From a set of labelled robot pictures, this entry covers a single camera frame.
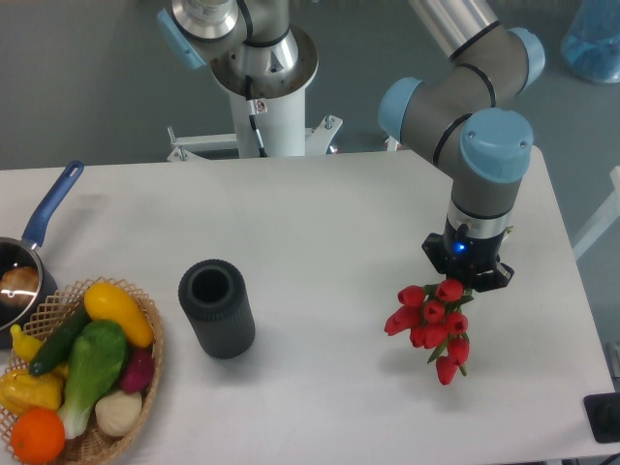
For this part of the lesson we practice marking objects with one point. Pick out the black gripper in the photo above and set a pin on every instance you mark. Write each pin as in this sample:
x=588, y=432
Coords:
x=474, y=262

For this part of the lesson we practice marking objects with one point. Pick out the red tulip bouquet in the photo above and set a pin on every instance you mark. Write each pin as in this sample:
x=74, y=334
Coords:
x=434, y=319

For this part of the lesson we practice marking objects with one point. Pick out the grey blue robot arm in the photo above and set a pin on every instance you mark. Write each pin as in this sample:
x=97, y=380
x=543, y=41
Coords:
x=459, y=124

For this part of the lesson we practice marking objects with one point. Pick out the black device at edge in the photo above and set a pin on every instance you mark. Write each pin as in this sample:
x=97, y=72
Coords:
x=603, y=415

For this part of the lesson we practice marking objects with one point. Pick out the blue plastic bag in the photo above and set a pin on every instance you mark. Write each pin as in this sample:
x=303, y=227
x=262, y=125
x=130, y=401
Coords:
x=590, y=47

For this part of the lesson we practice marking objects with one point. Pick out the dark grey ribbed vase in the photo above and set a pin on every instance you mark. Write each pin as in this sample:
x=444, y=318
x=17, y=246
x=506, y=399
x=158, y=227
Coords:
x=213, y=296

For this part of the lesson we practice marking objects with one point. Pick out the purple red onion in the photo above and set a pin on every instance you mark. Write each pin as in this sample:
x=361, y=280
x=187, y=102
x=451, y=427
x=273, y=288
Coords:
x=139, y=371

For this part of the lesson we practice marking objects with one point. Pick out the yellow squash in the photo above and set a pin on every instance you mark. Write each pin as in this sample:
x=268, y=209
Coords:
x=105, y=301

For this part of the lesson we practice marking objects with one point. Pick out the green bok choy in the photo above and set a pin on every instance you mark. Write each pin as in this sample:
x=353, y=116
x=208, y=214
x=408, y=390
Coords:
x=95, y=362

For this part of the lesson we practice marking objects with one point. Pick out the white garlic bulb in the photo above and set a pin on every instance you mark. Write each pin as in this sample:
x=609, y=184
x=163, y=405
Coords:
x=117, y=413

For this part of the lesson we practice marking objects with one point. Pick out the green cucumber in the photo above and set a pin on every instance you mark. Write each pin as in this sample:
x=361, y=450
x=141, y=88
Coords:
x=56, y=349

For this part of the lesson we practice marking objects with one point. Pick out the brown bread roll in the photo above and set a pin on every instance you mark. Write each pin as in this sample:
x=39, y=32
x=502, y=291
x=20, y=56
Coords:
x=19, y=286

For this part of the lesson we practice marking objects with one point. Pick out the small yellow banana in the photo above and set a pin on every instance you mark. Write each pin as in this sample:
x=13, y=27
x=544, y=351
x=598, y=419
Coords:
x=25, y=346

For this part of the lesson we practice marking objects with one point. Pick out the orange fruit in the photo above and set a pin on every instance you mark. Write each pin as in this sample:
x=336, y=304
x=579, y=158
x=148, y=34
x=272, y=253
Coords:
x=38, y=436

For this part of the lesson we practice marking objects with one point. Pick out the yellow bell pepper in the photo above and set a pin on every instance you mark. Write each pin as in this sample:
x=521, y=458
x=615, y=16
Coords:
x=22, y=392

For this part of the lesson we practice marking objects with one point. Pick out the white frame bar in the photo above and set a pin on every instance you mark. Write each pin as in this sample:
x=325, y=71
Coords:
x=600, y=221

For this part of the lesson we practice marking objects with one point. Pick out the blue handled saucepan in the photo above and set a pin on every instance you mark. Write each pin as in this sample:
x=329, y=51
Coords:
x=24, y=251

